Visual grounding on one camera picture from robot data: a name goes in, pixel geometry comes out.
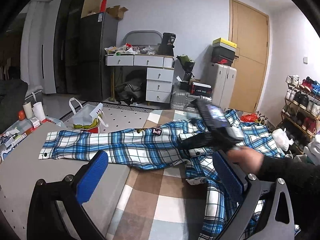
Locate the blue white plaid shirt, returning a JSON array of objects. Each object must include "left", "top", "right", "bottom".
[{"left": 38, "top": 108, "right": 286, "bottom": 240}]

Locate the black sleeved right forearm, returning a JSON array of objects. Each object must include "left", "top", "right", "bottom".
[{"left": 257, "top": 156, "right": 319, "bottom": 231}]

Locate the stack of folded clothes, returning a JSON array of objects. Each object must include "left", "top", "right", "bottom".
[{"left": 303, "top": 134, "right": 320, "bottom": 165}]

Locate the person's right hand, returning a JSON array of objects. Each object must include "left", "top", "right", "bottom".
[{"left": 227, "top": 147, "right": 264, "bottom": 175}]

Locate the red plastic bag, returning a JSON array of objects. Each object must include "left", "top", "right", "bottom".
[{"left": 240, "top": 113, "right": 258, "bottom": 122}]

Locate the black box on suitcase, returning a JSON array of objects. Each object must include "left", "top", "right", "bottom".
[{"left": 190, "top": 82, "right": 213, "bottom": 97}]

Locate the silver flat suitcase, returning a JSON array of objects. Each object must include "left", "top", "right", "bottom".
[{"left": 170, "top": 83, "right": 212, "bottom": 113}]

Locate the white plastic bag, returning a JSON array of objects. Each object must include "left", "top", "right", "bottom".
[{"left": 272, "top": 128, "right": 294, "bottom": 151}]

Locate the white shopping bag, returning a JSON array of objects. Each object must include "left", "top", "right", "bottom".
[{"left": 69, "top": 98, "right": 108, "bottom": 131}]

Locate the checkered bed blanket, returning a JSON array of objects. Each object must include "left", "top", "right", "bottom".
[{"left": 105, "top": 108, "right": 226, "bottom": 240}]

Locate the dark flower bouquet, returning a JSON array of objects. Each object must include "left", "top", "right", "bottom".
[{"left": 177, "top": 55, "right": 195, "bottom": 82}]

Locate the black red shoe box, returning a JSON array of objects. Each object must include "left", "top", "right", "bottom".
[{"left": 211, "top": 47, "right": 235, "bottom": 66}]

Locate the wooden shoe rack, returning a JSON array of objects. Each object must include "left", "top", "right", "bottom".
[{"left": 279, "top": 83, "right": 319, "bottom": 141}]

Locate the white drawer desk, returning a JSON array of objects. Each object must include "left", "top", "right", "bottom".
[{"left": 106, "top": 54, "right": 174, "bottom": 103}]

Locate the yellow lid shoe box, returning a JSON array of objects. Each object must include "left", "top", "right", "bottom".
[{"left": 212, "top": 38, "right": 237, "bottom": 51}]

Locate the black bag on desk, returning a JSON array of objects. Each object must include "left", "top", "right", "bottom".
[{"left": 158, "top": 33, "right": 176, "bottom": 56}]

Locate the grey chair back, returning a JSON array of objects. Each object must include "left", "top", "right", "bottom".
[{"left": 122, "top": 30, "right": 163, "bottom": 47}]

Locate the wooden door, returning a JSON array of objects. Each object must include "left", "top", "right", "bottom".
[{"left": 228, "top": 0, "right": 270, "bottom": 113}]

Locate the black refrigerator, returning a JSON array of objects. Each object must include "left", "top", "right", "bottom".
[{"left": 54, "top": 12, "right": 118, "bottom": 101}]

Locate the cardboard box on fridge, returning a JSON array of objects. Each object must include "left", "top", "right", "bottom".
[{"left": 81, "top": 0, "right": 128, "bottom": 20}]

